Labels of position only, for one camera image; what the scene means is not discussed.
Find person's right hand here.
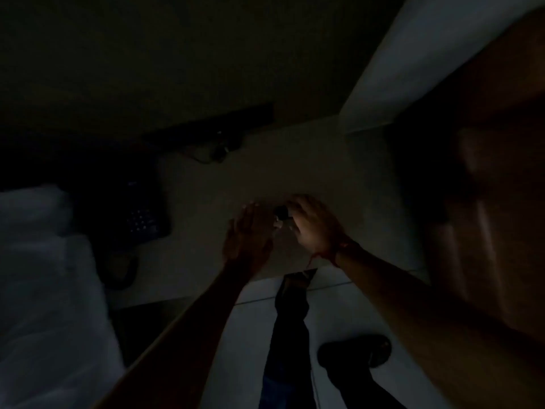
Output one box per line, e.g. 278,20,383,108
276,193,349,267

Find person's left hand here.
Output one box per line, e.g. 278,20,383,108
222,202,276,280

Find person's right forearm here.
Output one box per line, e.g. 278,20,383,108
334,240,545,409

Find person's left forearm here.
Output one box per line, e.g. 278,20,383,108
91,262,262,409

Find black left shoe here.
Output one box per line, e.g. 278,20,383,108
276,269,318,301

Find black shoe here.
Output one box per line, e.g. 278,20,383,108
317,334,392,371
276,269,318,301

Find black desk telephone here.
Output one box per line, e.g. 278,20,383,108
85,176,172,252

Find person's left leg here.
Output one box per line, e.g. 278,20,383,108
258,285,318,409

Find person's leg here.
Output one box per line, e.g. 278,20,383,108
258,285,318,409
326,362,407,409

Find black right shoe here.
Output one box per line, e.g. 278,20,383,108
317,334,392,371

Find person's right leg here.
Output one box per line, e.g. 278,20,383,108
326,362,407,409

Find brown wooden door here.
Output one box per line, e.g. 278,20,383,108
385,8,545,350

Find white pillow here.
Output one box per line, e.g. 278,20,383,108
0,185,75,239

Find white bed sheet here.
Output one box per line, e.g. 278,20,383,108
0,232,126,409

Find red wrist string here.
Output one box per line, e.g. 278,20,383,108
307,237,354,271

